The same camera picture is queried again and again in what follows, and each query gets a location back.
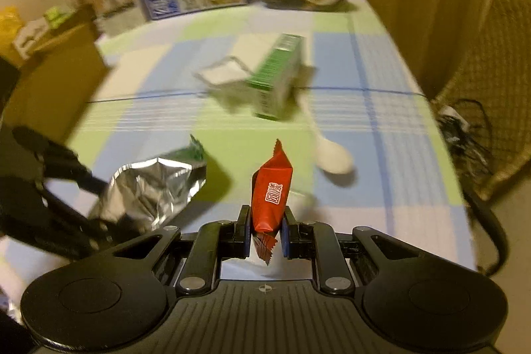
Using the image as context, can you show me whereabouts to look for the brown cardboard box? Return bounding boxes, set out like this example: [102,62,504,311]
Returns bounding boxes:
[0,6,113,139]

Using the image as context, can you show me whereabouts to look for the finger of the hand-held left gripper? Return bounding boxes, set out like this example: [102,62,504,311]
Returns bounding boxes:
[35,180,114,259]
[12,126,109,194]

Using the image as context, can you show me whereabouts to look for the quilted tan chair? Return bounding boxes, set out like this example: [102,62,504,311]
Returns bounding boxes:
[431,0,531,276]

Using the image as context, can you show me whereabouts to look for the checked tablecloth desktop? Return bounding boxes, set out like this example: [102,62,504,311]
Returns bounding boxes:
[0,0,478,284]

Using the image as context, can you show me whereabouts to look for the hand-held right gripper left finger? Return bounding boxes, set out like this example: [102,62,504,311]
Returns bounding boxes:
[97,205,251,295]

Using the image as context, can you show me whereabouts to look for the wrapped white plastic spoon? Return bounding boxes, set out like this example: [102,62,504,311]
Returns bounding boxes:
[299,97,355,174]

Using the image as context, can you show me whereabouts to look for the yellow plastic bag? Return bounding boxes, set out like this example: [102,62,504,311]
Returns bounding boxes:
[0,6,23,56]

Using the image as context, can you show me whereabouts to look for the clear plastic tray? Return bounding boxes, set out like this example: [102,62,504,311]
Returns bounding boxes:
[193,55,258,114]

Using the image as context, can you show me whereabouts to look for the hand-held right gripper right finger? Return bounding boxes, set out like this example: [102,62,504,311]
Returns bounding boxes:
[282,207,432,295]

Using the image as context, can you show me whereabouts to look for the silver foil pouch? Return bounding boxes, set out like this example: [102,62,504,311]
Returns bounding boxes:
[89,134,208,232]

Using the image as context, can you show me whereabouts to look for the stack of green packets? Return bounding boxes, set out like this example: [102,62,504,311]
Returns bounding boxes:
[43,3,77,27]

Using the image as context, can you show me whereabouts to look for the tangled black cables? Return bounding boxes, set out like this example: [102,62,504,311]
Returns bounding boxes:
[435,99,494,180]

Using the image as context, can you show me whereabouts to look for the red candy packet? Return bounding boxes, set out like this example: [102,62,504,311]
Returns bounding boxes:
[251,138,295,265]

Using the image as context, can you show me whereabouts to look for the small green box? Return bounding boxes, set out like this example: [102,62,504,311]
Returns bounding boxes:
[247,34,308,120]

